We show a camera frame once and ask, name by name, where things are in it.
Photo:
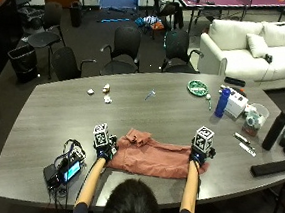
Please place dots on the white marker cube right glove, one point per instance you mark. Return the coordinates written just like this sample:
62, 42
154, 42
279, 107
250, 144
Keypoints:
203, 139

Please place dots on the purple table-tennis table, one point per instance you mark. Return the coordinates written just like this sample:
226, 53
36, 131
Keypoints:
232, 0

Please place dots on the pink garment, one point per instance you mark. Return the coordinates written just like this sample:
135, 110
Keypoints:
151, 155

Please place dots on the clear plastic container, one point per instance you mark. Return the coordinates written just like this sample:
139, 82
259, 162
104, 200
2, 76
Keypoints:
255, 120

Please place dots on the person's left hand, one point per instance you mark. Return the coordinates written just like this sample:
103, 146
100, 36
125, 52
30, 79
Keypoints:
104, 150

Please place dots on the black mesh office chair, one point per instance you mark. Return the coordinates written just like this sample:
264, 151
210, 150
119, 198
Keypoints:
47, 31
179, 52
67, 65
123, 53

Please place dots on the the person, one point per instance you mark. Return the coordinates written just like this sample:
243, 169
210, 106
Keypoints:
134, 204

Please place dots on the white sofa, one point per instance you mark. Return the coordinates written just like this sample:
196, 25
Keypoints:
254, 56

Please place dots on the black game controller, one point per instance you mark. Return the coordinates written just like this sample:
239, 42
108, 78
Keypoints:
268, 58

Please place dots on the blue water bottle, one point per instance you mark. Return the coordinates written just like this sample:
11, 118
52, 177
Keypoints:
222, 102

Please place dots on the white box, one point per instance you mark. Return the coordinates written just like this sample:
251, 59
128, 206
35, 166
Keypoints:
236, 103

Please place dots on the black and silver marker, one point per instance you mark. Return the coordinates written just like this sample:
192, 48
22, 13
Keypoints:
241, 138

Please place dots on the white marker cube left glove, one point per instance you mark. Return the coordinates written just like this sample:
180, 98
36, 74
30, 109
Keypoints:
101, 135

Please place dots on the black device with lit screen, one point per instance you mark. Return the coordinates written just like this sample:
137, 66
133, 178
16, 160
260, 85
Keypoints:
66, 170

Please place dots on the silver pen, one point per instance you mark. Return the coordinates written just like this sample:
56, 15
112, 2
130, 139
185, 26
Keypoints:
247, 149

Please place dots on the person's right hand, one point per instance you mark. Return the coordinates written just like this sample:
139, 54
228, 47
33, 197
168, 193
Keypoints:
198, 156

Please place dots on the black cabinet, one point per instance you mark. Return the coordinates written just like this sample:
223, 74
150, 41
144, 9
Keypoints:
1, 34

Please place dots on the black waste bin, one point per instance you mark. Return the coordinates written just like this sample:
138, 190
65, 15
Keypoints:
24, 63

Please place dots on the white sofa cushion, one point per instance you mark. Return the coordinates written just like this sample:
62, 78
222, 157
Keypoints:
257, 45

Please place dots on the black flat remote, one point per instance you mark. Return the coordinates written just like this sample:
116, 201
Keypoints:
234, 81

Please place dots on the long black flat case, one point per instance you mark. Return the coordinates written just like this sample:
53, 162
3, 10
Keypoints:
271, 168

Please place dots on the white marker cube glove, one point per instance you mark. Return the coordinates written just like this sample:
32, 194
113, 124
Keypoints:
101, 135
203, 139

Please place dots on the crumpled white paper scrap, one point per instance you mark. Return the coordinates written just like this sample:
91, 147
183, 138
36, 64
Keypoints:
107, 99
106, 88
90, 91

